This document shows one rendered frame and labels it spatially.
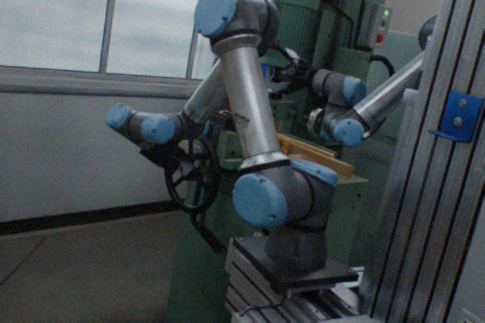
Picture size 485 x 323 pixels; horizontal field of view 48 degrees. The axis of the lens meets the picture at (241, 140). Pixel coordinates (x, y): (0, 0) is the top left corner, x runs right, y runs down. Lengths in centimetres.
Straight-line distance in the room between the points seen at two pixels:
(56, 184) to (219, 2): 212
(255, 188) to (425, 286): 40
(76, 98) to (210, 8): 191
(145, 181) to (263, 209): 238
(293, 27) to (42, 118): 155
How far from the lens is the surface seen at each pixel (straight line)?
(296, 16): 191
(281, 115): 201
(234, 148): 184
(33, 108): 294
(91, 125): 312
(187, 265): 220
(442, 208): 116
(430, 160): 118
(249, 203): 112
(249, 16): 120
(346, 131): 143
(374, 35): 211
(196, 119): 147
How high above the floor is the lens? 134
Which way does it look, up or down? 13 degrees down
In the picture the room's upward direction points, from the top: 11 degrees clockwise
